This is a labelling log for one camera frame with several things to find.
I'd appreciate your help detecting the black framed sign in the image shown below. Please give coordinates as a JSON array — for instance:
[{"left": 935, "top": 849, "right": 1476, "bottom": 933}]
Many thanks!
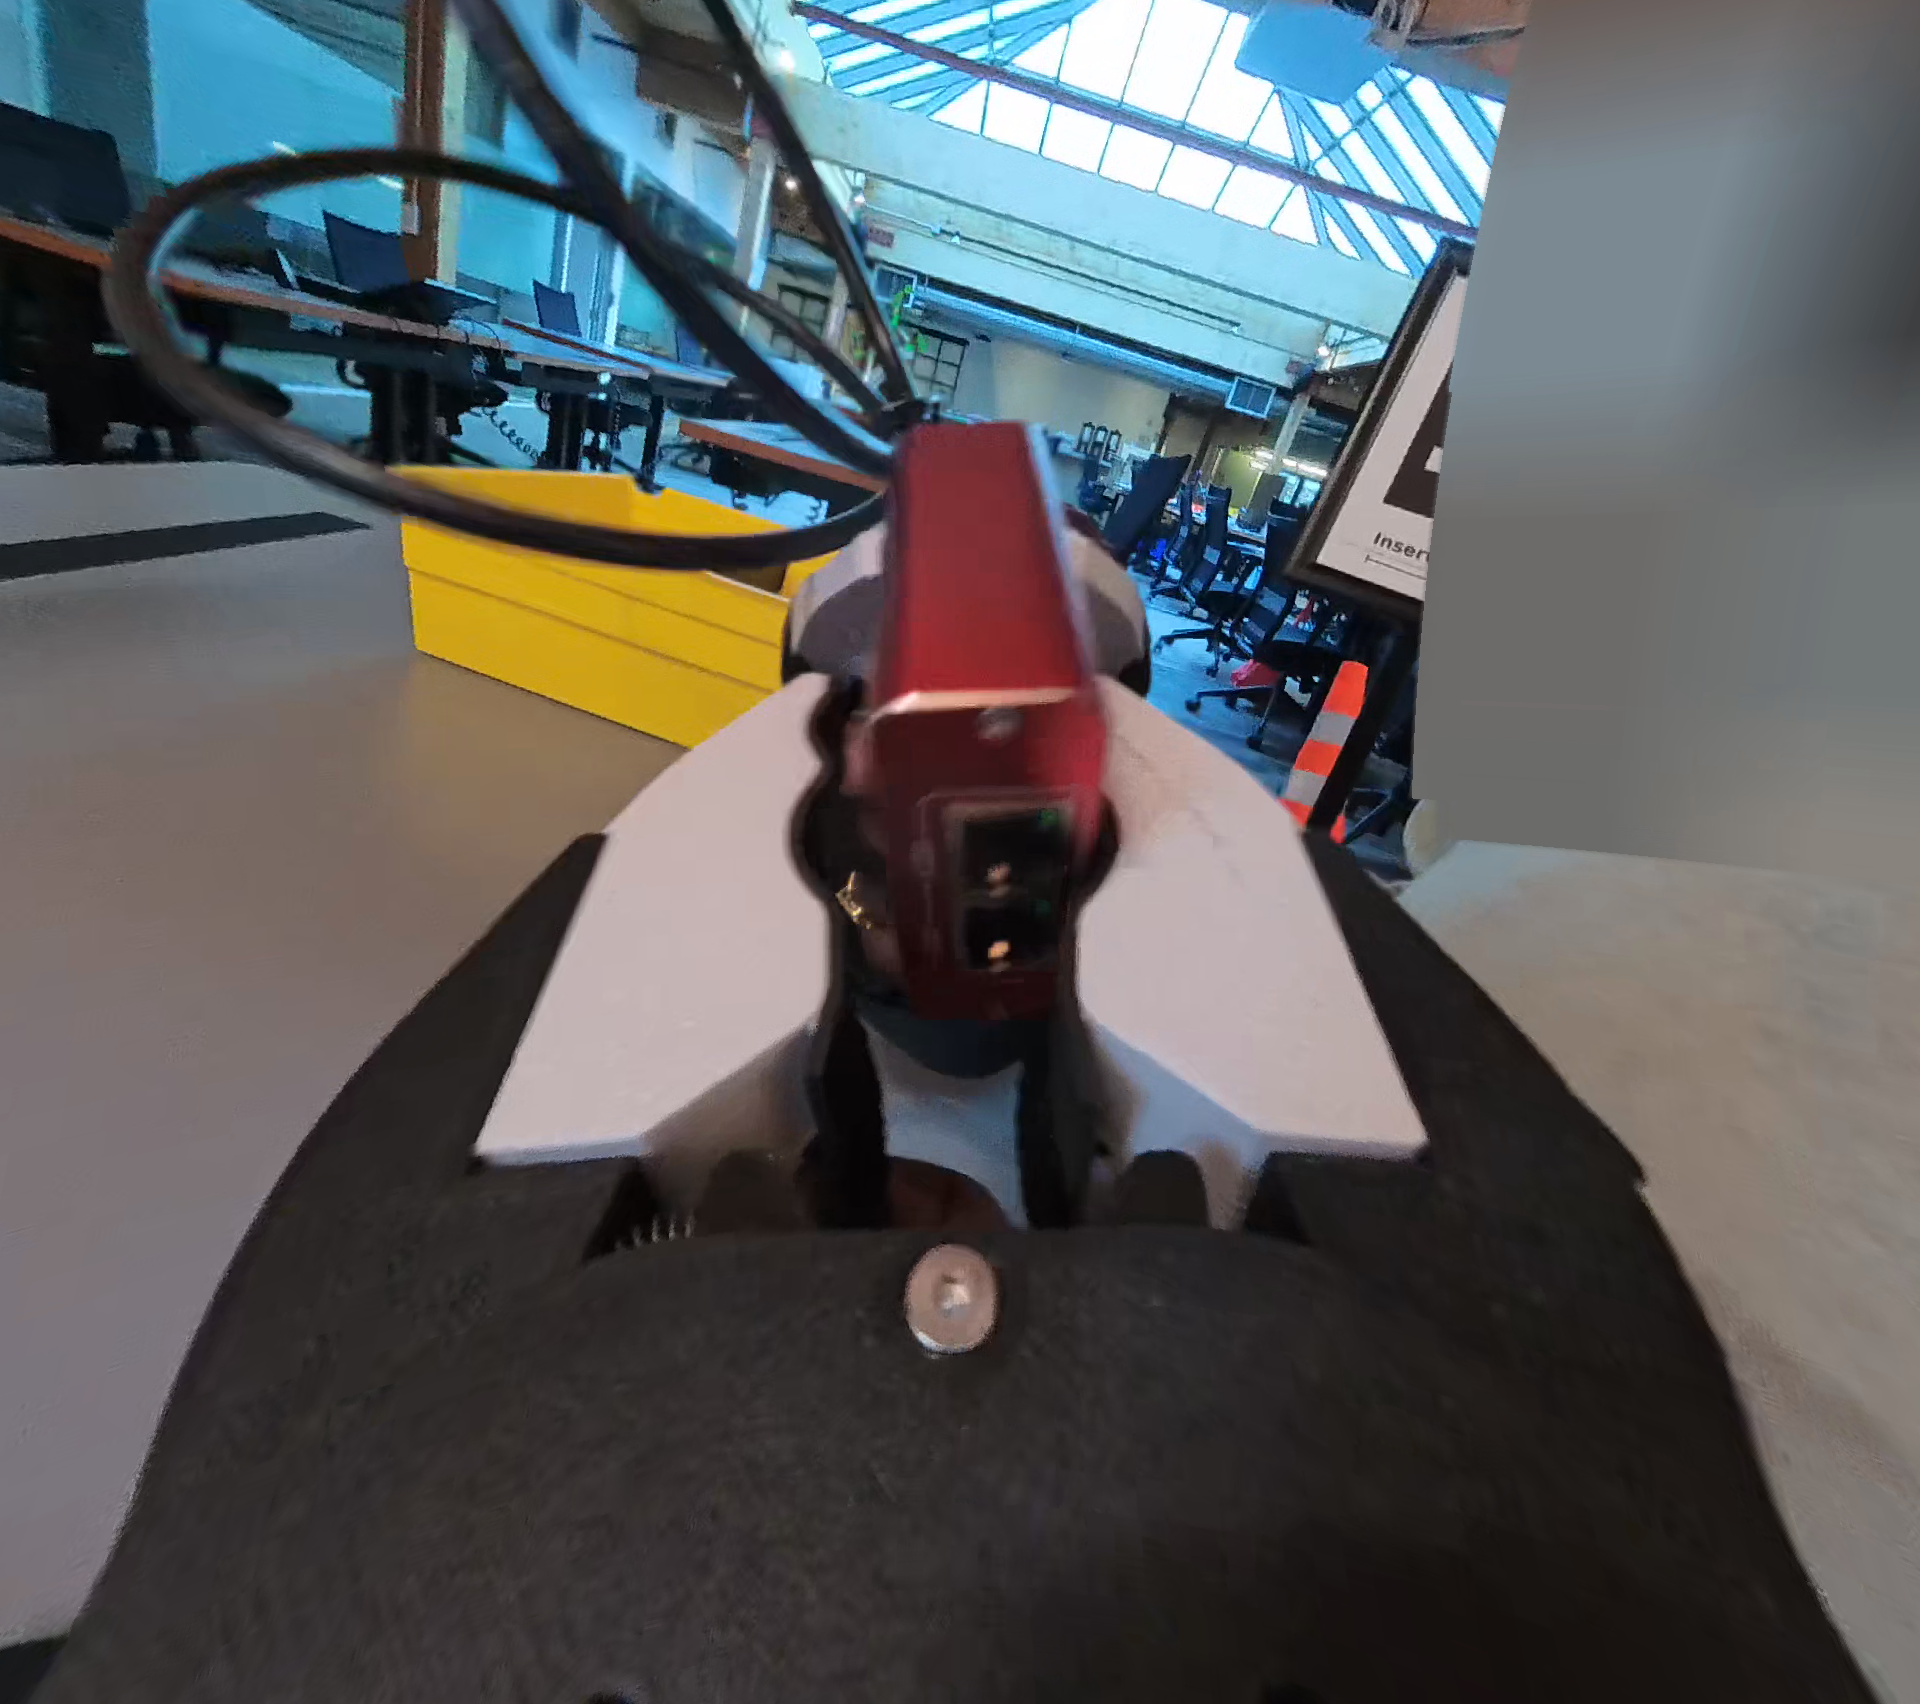
[{"left": 1286, "top": 234, "right": 1480, "bottom": 624}]

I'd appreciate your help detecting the orange traffic cone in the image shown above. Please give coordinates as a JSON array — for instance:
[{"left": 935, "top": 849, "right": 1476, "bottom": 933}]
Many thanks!
[{"left": 1277, "top": 658, "right": 1370, "bottom": 844}]

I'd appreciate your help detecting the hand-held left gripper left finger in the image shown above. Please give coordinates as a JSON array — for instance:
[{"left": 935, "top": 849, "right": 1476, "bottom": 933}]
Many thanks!
[{"left": 476, "top": 668, "right": 888, "bottom": 1231}]

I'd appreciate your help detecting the black tape strip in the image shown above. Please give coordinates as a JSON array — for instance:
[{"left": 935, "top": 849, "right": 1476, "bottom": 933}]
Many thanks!
[{"left": 0, "top": 511, "right": 370, "bottom": 585}]

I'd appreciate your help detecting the yellow plastic bin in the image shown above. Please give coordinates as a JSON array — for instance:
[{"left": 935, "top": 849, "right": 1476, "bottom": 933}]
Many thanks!
[{"left": 386, "top": 462, "right": 833, "bottom": 746}]

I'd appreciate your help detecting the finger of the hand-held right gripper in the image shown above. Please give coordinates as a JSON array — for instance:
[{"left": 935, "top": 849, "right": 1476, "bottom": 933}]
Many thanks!
[
  {"left": 785, "top": 518, "right": 902, "bottom": 695},
  {"left": 1068, "top": 505, "right": 1153, "bottom": 690}
]

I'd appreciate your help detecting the wooden office desk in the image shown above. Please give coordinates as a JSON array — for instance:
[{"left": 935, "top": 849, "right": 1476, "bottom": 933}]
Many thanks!
[
  {"left": 677, "top": 414, "right": 888, "bottom": 499},
  {"left": 0, "top": 211, "right": 504, "bottom": 468},
  {"left": 501, "top": 317, "right": 737, "bottom": 476}
]

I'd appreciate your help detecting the black cable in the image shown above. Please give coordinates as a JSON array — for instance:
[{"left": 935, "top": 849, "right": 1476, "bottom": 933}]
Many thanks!
[{"left": 102, "top": 0, "right": 940, "bottom": 566}]

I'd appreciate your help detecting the red network switch box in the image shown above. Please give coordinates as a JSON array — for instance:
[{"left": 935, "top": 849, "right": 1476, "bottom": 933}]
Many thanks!
[{"left": 839, "top": 420, "right": 1120, "bottom": 1025}]

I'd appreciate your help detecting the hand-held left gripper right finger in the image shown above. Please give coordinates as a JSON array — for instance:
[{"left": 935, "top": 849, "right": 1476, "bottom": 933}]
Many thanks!
[{"left": 1026, "top": 684, "right": 1429, "bottom": 1231}]

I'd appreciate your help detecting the black office chair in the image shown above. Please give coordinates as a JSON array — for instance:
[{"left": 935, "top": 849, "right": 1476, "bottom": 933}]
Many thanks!
[{"left": 0, "top": 98, "right": 294, "bottom": 462}]

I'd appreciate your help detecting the black laptop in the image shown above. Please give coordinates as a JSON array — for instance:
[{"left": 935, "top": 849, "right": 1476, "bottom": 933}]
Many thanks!
[{"left": 321, "top": 211, "right": 497, "bottom": 330}]

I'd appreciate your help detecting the white ceiling projector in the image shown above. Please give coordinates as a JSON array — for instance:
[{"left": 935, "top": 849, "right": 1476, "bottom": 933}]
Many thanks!
[{"left": 1231, "top": 0, "right": 1420, "bottom": 94}]

